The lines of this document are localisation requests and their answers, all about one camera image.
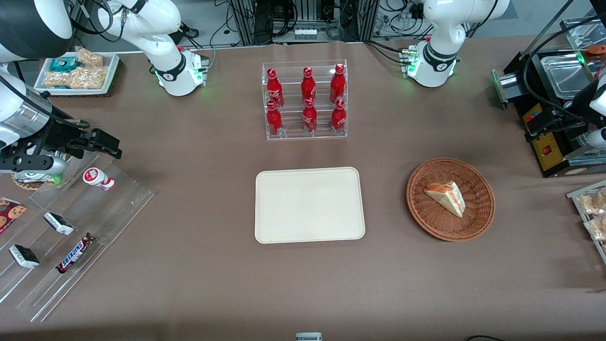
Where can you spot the brown wicker basket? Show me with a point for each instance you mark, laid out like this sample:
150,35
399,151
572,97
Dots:
478,208

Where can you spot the small clear bag of snacks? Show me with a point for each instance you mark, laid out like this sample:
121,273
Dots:
57,79
90,58

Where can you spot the white snack tray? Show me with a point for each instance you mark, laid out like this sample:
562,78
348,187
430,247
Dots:
111,71

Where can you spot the Snickers chocolate bar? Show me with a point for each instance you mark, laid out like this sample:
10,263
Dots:
75,253

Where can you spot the grey tray with bread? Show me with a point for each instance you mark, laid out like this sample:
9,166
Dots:
575,196

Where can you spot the aluminium equipment rack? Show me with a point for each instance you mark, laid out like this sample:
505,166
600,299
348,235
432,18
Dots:
307,14

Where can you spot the green white round container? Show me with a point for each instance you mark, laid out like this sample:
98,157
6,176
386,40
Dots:
38,180

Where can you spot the orange food piece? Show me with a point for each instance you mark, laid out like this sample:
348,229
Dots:
596,49

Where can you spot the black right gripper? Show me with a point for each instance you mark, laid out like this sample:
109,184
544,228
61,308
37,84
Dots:
60,136

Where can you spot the teal snack packet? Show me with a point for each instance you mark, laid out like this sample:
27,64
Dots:
64,64

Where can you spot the large clear bag of snacks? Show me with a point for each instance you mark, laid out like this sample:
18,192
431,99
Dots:
89,78

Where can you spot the black white snack packet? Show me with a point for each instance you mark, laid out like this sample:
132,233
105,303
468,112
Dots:
59,223
23,256

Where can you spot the white power strip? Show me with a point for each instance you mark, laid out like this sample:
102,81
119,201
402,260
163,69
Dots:
306,33

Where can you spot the clear acrylic stepped display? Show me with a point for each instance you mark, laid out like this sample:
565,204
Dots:
109,213

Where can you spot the red cola bottle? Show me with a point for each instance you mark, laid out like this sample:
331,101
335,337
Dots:
337,85
338,117
274,90
308,85
274,121
309,118

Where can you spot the small white grey device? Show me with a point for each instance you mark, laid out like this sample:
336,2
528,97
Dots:
308,336

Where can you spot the beige plastic tray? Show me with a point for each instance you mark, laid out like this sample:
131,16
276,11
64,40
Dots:
307,206

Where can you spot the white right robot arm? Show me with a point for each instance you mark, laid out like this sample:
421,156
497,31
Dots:
161,28

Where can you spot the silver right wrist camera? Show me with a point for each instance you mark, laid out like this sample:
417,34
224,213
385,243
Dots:
33,163

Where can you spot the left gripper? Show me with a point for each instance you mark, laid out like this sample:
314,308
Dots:
562,119

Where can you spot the bagged bread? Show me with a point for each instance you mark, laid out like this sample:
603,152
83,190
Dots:
597,228
594,202

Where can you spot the red cookie packet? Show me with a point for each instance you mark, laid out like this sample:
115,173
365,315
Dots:
9,213

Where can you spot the triangle sandwich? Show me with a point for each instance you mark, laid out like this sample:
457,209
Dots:
447,196

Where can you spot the white red yogurt bottle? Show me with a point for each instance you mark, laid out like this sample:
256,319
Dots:
97,178

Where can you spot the clear acrylic bottle rack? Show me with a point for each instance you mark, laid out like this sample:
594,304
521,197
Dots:
291,132

